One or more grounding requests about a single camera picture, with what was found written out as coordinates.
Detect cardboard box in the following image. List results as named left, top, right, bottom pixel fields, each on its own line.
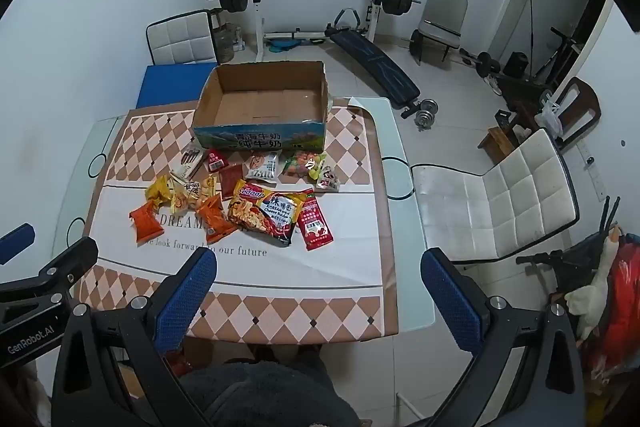
left=192, top=61, right=333, bottom=154

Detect grey chair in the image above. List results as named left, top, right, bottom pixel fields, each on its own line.
left=415, top=0, right=469, bottom=65

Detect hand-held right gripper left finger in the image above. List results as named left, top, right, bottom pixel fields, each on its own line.
left=51, top=248, right=219, bottom=427

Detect green colourful candy packet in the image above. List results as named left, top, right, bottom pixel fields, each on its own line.
left=279, top=150, right=327, bottom=180

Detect white biscuit stick box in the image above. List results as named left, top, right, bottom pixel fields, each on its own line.
left=170, top=147, right=205, bottom=180

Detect dark red snack packet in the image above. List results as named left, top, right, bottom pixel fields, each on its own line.
left=219, top=163, right=247, bottom=202

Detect instant noodle packet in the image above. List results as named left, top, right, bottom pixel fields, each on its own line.
left=227, top=179, right=313, bottom=248

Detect black speaker box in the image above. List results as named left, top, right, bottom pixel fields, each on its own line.
left=502, top=52, right=529, bottom=78

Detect red bag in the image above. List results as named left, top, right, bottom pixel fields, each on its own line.
left=585, top=232, right=640, bottom=388

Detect black antennas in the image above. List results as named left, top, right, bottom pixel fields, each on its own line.
left=597, top=196, right=623, bottom=238

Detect black kick scooter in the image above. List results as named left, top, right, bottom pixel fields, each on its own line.
left=530, top=27, right=583, bottom=90

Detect small white red packet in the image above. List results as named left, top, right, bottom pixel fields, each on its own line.
left=316, top=167, right=342, bottom=192

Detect white blue cookie packet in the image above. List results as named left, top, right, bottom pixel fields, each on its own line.
left=243, top=153, right=280, bottom=186

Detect clear water jug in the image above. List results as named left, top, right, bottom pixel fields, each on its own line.
left=212, top=23, right=236, bottom=64

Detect white barbell rack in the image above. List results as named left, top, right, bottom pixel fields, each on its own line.
left=247, top=0, right=396, bottom=62

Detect red sausage packet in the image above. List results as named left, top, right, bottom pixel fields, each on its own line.
left=295, top=189, right=335, bottom=253

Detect brown wooden chair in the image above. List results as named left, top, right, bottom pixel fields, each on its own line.
left=537, top=77, right=602, bottom=152

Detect teal balance disc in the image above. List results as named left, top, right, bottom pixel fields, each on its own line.
left=267, top=38, right=326, bottom=54

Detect black dumbbell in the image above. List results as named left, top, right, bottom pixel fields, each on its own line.
left=460, top=49, right=502, bottom=78

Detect yellow biscuit packet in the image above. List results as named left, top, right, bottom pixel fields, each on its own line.
left=169, top=174, right=222, bottom=212

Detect white goose plush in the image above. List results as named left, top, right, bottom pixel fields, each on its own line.
left=567, top=227, right=623, bottom=343

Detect small wooden stool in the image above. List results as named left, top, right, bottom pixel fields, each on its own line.
left=477, top=126, right=518, bottom=160

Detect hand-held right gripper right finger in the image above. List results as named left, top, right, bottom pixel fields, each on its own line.
left=421, top=248, right=587, bottom=427

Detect black sit-up bench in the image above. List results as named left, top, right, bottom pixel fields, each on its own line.
left=324, top=23, right=421, bottom=110

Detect white plastic bag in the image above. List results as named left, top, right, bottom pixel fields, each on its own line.
left=534, top=99, right=566, bottom=138

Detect orange snack packet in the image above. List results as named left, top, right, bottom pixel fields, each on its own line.
left=195, top=193, right=240, bottom=245
left=129, top=201, right=166, bottom=245

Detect person's dark clothing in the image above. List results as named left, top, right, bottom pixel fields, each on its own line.
left=180, top=347, right=361, bottom=427

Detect white padded black-frame chair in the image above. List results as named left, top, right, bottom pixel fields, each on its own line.
left=146, top=9, right=221, bottom=66

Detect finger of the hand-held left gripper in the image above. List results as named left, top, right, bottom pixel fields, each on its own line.
left=0, top=223, right=37, bottom=266
left=27, top=237, right=99, bottom=303

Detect checkered printed tablecloth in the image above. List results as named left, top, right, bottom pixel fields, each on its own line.
left=72, top=97, right=398, bottom=343

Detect white quilted chair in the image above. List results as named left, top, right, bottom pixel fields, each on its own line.
left=410, top=129, right=581, bottom=265

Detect plain yellow snack packet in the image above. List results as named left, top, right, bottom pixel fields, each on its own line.
left=145, top=175, right=176, bottom=208

